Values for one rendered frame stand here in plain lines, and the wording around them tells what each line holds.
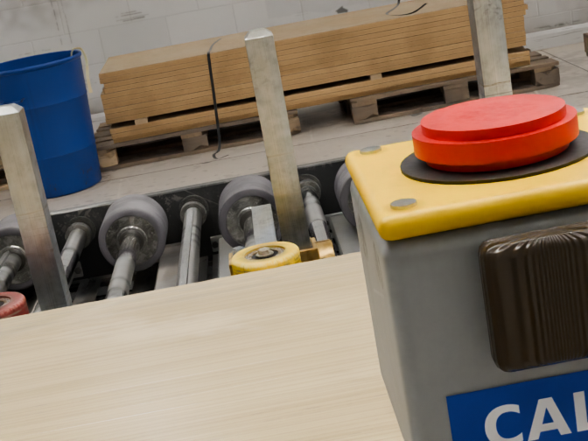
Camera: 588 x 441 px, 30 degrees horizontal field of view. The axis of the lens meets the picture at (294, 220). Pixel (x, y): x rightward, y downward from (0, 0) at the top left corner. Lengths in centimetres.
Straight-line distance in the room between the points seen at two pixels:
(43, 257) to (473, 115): 117
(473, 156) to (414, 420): 6
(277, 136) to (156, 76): 482
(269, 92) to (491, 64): 27
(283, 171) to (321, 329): 38
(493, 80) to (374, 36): 483
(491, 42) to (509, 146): 113
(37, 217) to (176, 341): 39
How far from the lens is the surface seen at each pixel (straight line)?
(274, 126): 136
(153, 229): 181
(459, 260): 24
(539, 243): 24
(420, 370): 25
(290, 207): 138
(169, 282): 176
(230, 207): 178
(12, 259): 183
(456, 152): 26
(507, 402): 26
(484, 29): 138
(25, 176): 139
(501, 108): 27
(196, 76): 616
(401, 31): 623
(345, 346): 99
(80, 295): 189
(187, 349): 105
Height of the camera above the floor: 129
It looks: 16 degrees down
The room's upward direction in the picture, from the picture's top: 10 degrees counter-clockwise
